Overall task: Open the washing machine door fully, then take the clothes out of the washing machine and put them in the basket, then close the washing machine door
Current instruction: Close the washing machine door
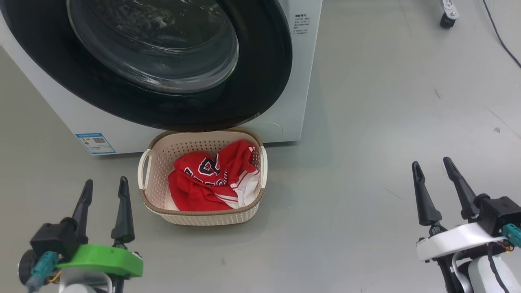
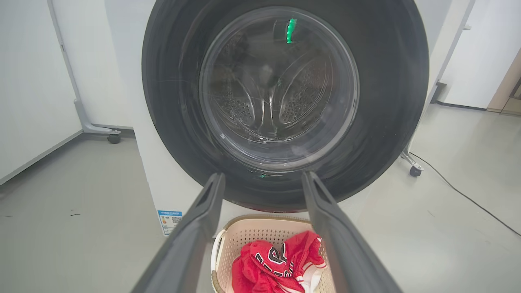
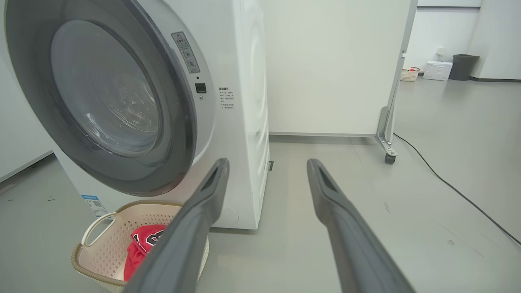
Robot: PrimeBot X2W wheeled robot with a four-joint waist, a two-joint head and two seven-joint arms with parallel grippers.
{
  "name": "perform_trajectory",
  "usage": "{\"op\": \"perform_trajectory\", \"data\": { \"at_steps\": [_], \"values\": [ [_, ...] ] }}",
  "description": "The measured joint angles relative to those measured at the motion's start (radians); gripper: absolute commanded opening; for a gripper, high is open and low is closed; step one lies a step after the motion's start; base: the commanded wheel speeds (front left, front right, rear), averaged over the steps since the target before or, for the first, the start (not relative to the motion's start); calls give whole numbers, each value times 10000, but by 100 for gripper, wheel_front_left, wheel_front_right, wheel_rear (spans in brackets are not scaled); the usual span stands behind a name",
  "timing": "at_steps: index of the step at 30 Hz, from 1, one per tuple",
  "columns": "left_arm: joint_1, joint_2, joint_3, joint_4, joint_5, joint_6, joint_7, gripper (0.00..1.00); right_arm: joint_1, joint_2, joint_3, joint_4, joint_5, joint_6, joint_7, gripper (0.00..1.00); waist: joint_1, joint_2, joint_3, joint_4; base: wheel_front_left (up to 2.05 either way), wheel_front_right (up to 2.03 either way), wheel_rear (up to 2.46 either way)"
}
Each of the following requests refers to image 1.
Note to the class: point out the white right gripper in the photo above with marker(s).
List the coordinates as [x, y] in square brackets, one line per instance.
[456, 242]

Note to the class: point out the cream perforated laundry basket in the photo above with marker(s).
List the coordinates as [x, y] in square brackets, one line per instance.
[163, 162]

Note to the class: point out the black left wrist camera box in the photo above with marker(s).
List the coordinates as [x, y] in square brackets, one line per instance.
[53, 240]

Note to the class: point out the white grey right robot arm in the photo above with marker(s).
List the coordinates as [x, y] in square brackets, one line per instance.
[480, 276]

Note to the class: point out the white front-load washing machine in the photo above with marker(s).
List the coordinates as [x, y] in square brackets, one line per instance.
[49, 110]

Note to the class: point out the black round glass washer door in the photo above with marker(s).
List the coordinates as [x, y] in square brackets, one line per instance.
[260, 61]

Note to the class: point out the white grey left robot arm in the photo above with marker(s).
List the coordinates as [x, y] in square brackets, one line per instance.
[81, 283]

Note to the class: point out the metal frame leg with caster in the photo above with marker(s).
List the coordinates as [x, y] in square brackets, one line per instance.
[449, 14]

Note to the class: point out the blue energy label sticker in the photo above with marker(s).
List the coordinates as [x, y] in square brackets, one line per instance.
[95, 143]

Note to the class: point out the red sports jersey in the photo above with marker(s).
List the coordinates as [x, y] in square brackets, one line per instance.
[199, 191]

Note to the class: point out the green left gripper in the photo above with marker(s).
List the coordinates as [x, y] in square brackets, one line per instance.
[101, 260]

